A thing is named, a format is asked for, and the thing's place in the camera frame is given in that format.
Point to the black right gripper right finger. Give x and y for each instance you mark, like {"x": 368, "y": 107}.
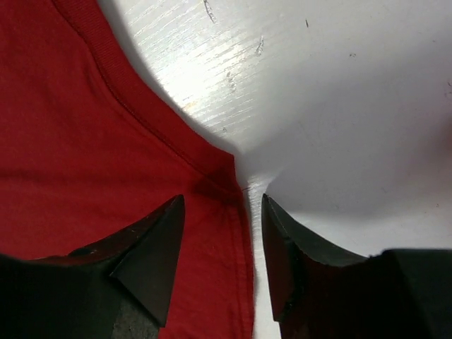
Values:
{"x": 320, "y": 290}

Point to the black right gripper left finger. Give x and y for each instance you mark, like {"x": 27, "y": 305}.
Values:
{"x": 118, "y": 287}

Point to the dark red t shirt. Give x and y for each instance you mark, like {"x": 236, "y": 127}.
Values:
{"x": 87, "y": 148}

